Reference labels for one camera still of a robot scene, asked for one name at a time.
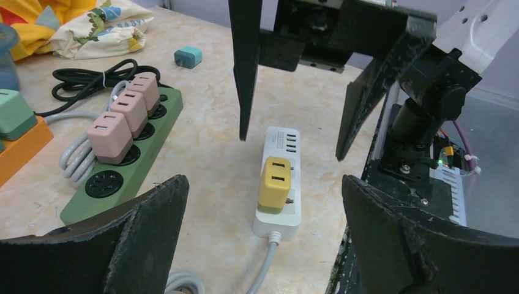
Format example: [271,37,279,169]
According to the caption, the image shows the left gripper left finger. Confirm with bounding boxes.
[1,175,189,293]

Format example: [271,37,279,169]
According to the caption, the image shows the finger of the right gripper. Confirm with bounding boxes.
[335,31,436,161]
[228,0,263,141]

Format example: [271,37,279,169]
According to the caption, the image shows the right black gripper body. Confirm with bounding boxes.
[259,1,436,72]

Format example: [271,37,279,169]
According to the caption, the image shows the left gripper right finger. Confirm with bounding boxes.
[326,175,518,293]

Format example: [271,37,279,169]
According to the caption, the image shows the grey cable of white strip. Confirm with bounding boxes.
[164,231,283,294]

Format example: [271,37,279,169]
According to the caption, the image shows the teal charger plug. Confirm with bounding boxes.
[174,46,203,69]

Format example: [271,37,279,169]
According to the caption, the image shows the white power strip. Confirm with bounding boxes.
[252,126,302,241]

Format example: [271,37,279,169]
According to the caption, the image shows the green power strip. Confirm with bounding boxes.
[60,87,183,225]

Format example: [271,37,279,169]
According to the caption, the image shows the yellow charger plug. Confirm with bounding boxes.
[258,156,291,210]

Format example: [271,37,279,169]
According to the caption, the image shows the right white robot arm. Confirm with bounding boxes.
[228,1,518,173]

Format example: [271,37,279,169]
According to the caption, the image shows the pink charger plug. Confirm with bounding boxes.
[110,90,147,138]
[86,111,133,165]
[127,72,160,118]

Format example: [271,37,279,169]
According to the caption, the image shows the green charger plug left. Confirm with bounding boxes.
[1,89,37,141]

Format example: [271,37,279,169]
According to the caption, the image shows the cream dinosaur print cloth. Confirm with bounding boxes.
[42,1,154,59]

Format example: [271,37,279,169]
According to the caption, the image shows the orange power strip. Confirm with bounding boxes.
[1,116,53,186]

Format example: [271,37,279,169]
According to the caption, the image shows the yellow cloth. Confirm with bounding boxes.
[1,0,96,61]

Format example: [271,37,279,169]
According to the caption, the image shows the teal plastic basin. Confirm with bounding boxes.
[1,23,20,91]

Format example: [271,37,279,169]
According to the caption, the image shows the grey cable of green strip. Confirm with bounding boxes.
[42,80,130,189]

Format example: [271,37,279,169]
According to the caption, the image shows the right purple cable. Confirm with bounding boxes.
[452,119,481,175]

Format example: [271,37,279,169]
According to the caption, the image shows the black coiled cable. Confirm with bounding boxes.
[35,58,175,118]

